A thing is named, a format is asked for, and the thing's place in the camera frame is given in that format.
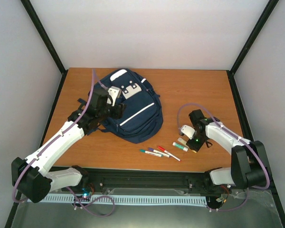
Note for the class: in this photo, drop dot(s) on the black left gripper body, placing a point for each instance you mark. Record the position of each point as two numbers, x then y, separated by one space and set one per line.
117 114

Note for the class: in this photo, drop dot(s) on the light blue slotted cable duct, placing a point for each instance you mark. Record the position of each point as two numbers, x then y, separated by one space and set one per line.
128 200

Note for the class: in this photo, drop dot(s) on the navy blue student backpack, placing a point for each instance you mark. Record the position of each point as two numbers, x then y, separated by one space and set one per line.
143 117

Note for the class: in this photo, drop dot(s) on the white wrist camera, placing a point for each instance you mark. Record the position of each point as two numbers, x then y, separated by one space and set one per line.
113 94
187 131

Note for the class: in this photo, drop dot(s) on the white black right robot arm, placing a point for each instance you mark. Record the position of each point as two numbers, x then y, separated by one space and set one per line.
249 162

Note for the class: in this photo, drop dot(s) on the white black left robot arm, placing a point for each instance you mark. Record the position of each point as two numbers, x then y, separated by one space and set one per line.
32 176

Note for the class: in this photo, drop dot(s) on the green label glue stick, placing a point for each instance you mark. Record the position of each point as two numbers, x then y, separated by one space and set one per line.
179 146

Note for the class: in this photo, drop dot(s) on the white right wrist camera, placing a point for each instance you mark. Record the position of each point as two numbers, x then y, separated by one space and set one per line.
187 131

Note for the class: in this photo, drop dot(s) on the green capped marker pen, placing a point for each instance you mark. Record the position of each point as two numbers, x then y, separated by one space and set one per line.
150 153

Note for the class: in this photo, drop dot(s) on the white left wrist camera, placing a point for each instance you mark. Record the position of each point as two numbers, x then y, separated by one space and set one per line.
113 94

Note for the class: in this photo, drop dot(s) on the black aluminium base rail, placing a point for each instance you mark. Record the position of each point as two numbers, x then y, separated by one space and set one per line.
102 180

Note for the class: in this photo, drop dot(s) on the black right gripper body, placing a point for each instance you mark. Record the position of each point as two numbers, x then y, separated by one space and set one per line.
201 139

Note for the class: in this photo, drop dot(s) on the purple capped marker pen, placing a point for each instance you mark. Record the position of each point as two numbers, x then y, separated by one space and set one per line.
159 152

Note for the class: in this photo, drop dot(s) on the red capped marker pen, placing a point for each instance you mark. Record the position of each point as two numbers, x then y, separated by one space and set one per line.
167 152

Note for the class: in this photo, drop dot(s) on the yellow highlighter pen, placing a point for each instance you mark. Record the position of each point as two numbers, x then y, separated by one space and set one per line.
182 141

